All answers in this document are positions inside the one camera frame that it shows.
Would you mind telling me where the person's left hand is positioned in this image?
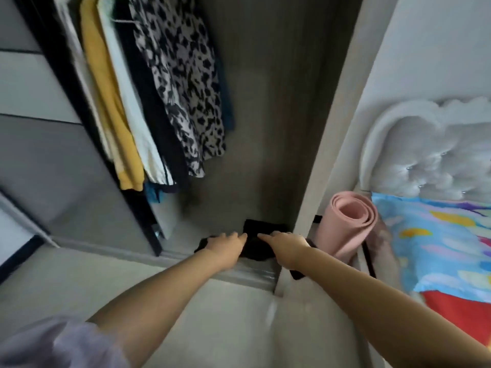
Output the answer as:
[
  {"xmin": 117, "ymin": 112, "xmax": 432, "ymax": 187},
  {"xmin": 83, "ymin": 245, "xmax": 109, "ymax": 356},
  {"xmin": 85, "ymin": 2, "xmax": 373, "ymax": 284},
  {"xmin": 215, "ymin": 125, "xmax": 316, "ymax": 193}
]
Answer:
[{"xmin": 204, "ymin": 232, "xmax": 248, "ymax": 271}]

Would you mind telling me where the person's right hand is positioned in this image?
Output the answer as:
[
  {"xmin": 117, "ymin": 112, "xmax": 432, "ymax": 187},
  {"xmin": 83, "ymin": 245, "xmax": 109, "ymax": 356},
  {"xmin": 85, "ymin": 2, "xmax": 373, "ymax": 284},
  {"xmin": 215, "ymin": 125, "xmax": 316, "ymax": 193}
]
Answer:
[{"xmin": 257, "ymin": 232, "xmax": 311, "ymax": 271}]

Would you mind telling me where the person's left forearm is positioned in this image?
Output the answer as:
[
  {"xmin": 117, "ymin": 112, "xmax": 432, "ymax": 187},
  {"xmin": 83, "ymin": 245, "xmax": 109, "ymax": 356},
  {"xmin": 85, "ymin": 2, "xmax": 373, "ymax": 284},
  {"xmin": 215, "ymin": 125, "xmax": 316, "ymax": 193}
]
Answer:
[{"xmin": 87, "ymin": 247, "xmax": 231, "ymax": 368}]

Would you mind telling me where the person's right forearm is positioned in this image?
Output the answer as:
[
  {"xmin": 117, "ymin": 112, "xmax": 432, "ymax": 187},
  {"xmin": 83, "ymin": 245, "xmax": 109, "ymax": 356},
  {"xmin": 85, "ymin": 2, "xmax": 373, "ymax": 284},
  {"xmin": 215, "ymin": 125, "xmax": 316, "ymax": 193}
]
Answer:
[{"xmin": 286, "ymin": 245, "xmax": 491, "ymax": 368}]

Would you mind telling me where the pink rolled yoga mat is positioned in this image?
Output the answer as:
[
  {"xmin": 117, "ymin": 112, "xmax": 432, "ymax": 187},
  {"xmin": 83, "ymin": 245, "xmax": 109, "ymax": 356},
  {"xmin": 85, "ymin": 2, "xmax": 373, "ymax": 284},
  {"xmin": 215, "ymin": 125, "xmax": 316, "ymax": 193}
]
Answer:
[{"xmin": 315, "ymin": 191, "xmax": 392, "ymax": 267}]

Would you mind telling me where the grey wooden wardrobe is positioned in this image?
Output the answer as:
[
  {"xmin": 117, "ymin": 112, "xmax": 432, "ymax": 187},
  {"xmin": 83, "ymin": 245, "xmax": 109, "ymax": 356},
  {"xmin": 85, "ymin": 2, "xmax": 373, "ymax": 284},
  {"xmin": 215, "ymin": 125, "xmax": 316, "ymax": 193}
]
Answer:
[{"xmin": 12, "ymin": 0, "xmax": 401, "ymax": 297}]

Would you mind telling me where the blue hanging garment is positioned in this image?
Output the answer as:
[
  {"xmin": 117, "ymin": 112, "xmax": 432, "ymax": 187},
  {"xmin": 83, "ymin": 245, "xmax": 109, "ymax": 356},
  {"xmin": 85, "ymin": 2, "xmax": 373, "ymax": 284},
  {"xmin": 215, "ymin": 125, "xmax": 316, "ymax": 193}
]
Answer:
[{"xmin": 213, "ymin": 46, "xmax": 235, "ymax": 131}]

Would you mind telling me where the black hanging garment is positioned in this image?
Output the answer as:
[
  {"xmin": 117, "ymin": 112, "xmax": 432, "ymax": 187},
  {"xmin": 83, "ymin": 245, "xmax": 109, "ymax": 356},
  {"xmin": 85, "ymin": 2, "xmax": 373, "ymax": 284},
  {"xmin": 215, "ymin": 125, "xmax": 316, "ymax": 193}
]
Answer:
[{"xmin": 114, "ymin": 0, "xmax": 190, "ymax": 192}]

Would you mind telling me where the black and white spotted garment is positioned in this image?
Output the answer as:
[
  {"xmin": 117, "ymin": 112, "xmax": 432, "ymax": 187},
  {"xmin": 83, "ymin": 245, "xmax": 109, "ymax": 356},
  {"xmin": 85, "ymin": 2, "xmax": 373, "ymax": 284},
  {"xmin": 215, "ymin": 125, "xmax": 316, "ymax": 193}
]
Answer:
[{"xmin": 128, "ymin": 0, "xmax": 227, "ymax": 178}]

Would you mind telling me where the white hanging garment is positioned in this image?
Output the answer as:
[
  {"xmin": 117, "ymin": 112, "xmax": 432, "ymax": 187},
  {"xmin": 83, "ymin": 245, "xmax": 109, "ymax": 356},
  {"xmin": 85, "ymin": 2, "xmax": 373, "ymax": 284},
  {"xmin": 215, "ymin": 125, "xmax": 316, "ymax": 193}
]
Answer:
[{"xmin": 97, "ymin": 0, "xmax": 175, "ymax": 186}]

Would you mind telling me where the colourful patterned bedsheet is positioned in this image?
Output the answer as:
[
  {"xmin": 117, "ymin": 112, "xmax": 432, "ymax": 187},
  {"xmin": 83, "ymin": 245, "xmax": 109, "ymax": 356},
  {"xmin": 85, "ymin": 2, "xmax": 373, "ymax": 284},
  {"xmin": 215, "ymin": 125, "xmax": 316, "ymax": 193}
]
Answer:
[{"xmin": 371, "ymin": 192, "xmax": 491, "ymax": 347}]

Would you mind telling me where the white tufted headboard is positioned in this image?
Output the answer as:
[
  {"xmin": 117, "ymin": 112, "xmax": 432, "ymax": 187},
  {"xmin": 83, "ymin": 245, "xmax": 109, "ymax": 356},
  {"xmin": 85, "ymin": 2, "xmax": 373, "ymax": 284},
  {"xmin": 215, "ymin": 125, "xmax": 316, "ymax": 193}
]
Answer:
[{"xmin": 359, "ymin": 96, "xmax": 491, "ymax": 203}]

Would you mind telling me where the yellow hanging garment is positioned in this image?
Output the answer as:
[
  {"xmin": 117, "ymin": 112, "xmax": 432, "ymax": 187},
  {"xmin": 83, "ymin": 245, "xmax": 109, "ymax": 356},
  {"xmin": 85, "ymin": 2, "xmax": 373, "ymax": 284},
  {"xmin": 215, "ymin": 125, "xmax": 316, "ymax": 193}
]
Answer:
[{"xmin": 79, "ymin": 0, "xmax": 146, "ymax": 191}]

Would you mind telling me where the lilac sleeve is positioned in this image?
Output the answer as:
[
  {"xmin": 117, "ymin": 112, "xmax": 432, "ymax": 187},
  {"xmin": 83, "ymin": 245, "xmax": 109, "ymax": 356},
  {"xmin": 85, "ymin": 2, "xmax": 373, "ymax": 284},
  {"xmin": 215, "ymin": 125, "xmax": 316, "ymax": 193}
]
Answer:
[{"xmin": 0, "ymin": 316, "xmax": 129, "ymax": 368}]

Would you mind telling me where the grey sliding wardrobe door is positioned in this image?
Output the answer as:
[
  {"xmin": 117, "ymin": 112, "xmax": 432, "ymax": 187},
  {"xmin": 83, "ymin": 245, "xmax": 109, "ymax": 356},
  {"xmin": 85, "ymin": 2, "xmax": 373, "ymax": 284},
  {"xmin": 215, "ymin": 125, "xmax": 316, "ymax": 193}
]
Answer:
[{"xmin": 0, "ymin": 0, "xmax": 163, "ymax": 286}]

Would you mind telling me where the cream hanging garment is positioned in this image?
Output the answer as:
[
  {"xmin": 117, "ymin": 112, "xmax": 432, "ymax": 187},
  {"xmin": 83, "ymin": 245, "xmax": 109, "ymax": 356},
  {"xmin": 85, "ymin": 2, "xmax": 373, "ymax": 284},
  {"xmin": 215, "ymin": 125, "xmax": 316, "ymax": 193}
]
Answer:
[{"xmin": 53, "ymin": 0, "xmax": 116, "ymax": 161}]

